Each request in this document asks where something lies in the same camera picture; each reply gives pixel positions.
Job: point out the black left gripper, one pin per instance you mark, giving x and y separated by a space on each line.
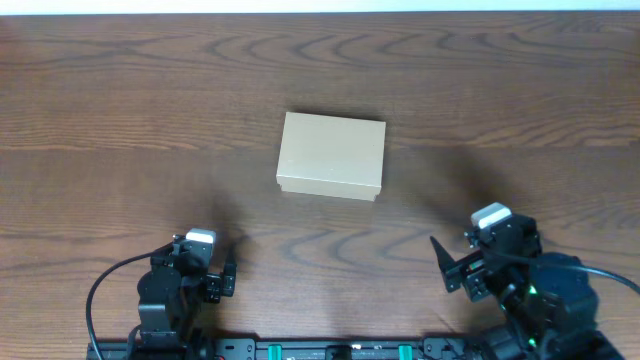
223 284

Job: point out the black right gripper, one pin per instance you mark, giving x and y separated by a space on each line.
473 269

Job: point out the cardboard box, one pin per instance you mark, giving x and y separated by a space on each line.
331 156

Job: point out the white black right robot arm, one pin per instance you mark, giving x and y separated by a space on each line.
547 300

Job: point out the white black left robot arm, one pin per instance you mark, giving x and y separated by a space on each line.
168 324

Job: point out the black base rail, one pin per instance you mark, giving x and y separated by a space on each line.
250 349

